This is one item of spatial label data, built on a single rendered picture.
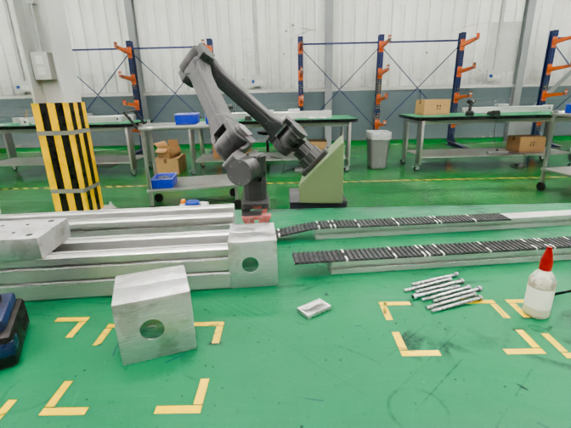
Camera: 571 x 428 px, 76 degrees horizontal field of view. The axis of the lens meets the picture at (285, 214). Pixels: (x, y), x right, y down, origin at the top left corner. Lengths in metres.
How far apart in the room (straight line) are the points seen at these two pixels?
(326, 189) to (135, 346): 0.83
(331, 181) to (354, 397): 0.82
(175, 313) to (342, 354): 0.24
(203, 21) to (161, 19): 0.85
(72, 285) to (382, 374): 0.55
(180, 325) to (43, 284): 0.33
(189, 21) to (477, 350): 8.37
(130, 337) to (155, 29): 8.42
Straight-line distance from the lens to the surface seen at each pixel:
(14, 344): 0.64
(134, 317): 0.54
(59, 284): 0.79
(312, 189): 1.22
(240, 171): 0.79
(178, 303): 0.54
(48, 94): 4.13
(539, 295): 0.70
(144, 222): 0.89
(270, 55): 8.36
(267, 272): 0.70
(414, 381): 0.53
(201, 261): 0.69
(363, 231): 0.95
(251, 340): 0.58
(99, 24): 9.23
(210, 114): 0.95
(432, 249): 0.83
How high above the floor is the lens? 1.13
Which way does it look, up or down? 18 degrees down
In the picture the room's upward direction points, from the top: 1 degrees counter-clockwise
